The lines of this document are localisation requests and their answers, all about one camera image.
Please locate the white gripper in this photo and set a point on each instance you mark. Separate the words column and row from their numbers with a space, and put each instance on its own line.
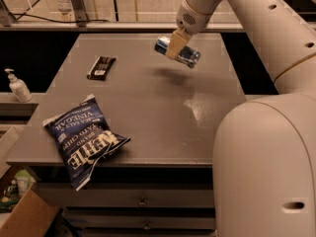
column 191, row 20

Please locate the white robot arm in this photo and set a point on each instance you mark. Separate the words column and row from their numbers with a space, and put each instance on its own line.
column 264, row 154

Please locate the dark brown snack bar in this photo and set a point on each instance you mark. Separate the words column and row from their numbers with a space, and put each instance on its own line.
column 100, row 68

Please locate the blue kettle chips bag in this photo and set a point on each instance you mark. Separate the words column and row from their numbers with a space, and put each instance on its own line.
column 83, row 137

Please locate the grey drawer cabinet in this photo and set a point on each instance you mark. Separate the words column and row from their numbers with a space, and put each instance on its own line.
column 160, row 183

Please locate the white pump bottle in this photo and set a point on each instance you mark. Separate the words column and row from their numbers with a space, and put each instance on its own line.
column 18, row 87

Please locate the cardboard box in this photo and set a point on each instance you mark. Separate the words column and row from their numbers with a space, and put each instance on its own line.
column 31, row 217

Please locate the metal railing frame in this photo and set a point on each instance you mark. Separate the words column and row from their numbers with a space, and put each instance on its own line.
column 88, row 15

